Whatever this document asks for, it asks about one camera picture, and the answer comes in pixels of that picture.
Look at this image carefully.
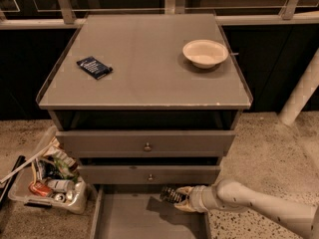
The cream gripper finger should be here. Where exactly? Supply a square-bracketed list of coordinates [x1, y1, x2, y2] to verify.
[176, 186, 193, 195]
[173, 200, 195, 212]

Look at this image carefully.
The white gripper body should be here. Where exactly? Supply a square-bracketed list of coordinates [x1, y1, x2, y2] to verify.
[188, 185, 213, 213]

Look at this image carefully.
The dark chocolate rxbar wrapper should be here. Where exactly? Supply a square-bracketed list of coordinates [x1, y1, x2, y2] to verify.
[159, 186, 185, 204]

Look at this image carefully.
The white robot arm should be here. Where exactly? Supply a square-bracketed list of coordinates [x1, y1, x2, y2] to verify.
[174, 179, 319, 239]

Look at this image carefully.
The grey bottom drawer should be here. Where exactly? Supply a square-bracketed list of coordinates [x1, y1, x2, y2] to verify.
[90, 185, 210, 239]

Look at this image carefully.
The grey drawer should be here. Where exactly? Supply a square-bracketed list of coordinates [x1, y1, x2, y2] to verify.
[90, 185, 210, 239]
[56, 130, 235, 158]
[78, 165, 220, 184]

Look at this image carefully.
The grey drawer cabinet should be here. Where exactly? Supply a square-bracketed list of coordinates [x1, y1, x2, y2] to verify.
[36, 13, 255, 239]

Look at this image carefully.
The grey middle drawer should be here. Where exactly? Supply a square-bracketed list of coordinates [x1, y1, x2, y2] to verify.
[78, 165, 220, 184]

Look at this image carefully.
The grey top drawer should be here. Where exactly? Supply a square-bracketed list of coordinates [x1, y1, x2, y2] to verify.
[56, 130, 235, 158]

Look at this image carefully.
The white pole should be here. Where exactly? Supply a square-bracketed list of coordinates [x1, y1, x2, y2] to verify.
[278, 49, 319, 125]

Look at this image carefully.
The white bottle in bin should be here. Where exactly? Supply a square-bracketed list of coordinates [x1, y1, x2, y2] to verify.
[47, 179, 75, 193]

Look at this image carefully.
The green white snack bag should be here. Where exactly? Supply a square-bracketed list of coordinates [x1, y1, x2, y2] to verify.
[45, 146, 78, 179]

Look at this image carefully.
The clear plastic bin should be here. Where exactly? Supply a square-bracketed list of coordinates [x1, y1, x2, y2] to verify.
[9, 126, 87, 214]

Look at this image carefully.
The white paper bowl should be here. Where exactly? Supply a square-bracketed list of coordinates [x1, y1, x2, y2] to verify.
[182, 40, 229, 69]

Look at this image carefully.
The orange snack packet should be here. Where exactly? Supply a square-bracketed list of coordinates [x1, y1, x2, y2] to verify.
[29, 181, 52, 197]

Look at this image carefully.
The blue snack bar wrapper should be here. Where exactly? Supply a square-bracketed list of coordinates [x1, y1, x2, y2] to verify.
[77, 57, 113, 80]

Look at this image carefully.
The black flat object on floor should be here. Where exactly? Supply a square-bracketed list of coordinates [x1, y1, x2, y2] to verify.
[0, 155, 26, 209]

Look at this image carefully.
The metal railing frame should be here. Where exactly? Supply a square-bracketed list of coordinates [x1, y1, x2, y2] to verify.
[0, 0, 319, 29]

